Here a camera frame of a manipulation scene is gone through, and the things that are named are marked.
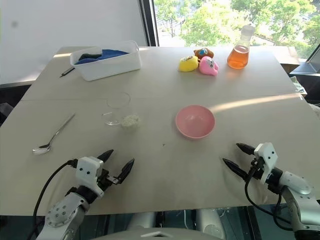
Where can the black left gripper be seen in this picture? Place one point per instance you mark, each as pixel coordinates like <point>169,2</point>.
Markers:
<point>106,178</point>

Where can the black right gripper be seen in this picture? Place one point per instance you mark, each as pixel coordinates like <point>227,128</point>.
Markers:
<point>256,168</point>

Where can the clear small glass dish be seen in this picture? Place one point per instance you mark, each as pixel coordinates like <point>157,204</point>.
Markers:
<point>111,121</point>

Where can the pink bowl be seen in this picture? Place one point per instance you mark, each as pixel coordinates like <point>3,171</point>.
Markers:
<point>195,122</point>

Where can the metal spoon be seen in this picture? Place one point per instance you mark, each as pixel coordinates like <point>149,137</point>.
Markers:
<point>42,149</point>

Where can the grey robot torso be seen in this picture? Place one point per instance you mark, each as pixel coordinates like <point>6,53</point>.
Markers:
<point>160,228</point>

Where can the white plastic bin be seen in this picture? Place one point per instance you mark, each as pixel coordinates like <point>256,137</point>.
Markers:
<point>110,67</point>

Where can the pink plush toy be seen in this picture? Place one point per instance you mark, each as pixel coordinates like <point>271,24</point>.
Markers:
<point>208,66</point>

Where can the flask with orange liquid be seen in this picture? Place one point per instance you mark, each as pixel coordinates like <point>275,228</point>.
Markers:
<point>238,58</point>

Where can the black pen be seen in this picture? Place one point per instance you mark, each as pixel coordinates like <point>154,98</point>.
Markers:
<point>67,71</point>

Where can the blue cloth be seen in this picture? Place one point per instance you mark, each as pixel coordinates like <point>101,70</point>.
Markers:
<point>110,54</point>

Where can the yellow plush toy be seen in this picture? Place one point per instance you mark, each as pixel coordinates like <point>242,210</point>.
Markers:
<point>188,64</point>

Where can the dark cloth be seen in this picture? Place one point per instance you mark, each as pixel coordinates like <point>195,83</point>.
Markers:
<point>88,55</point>

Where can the brown plush toy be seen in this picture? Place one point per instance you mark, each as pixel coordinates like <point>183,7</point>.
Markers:
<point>203,52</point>

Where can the black box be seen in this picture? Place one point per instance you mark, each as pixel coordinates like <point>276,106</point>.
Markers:
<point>306,66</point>

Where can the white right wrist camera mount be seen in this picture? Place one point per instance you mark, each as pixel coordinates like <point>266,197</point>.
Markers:
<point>267,157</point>

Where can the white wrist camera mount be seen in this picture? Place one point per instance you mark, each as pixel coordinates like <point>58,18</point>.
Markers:
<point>267,157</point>
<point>87,171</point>

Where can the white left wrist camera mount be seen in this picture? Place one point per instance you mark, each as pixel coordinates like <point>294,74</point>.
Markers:
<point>87,171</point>

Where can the black window frame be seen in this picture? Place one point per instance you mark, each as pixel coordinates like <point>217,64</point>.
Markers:
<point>149,22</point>

